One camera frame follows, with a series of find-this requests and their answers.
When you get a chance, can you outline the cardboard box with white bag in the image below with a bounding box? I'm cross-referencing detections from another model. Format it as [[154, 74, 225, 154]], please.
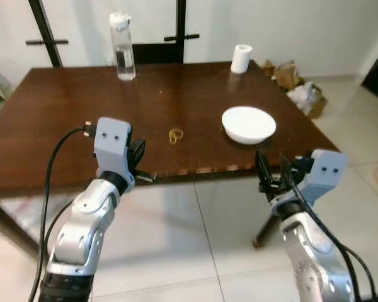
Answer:
[[287, 82, 329, 120]]

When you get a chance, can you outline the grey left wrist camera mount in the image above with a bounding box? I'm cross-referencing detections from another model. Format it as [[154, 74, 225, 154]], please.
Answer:
[[93, 117, 135, 184]]

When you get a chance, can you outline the dark wooden table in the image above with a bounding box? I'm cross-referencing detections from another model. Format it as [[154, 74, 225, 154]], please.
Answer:
[[0, 61, 338, 254]]

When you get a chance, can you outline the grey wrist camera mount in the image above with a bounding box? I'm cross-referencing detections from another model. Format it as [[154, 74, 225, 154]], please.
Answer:
[[294, 149, 348, 204], [93, 117, 135, 184]]

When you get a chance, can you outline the white bowl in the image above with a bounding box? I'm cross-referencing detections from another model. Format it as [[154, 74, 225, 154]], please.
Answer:
[[221, 106, 277, 145]]

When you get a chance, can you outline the clear plastic water bottle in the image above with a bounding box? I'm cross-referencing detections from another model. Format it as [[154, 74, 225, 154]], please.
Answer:
[[109, 11, 137, 82]]

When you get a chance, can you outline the yellow rubber band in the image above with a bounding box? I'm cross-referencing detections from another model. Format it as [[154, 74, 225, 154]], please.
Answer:
[[168, 128, 185, 145]]

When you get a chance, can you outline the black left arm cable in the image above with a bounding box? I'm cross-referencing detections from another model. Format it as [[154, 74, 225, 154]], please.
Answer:
[[28, 123, 96, 302]]

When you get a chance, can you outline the white paper roll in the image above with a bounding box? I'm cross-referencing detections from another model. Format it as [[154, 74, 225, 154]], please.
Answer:
[[231, 44, 253, 75]]

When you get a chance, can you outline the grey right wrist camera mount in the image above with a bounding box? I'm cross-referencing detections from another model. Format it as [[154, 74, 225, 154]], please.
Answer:
[[294, 149, 348, 204]]

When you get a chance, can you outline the brown paper bag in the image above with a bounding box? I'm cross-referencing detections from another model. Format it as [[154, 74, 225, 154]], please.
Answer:
[[261, 60, 305, 91]]

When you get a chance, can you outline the black door frame with handle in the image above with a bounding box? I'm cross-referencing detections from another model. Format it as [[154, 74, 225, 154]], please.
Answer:
[[134, 0, 201, 65], [25, 0, 70, 67]]

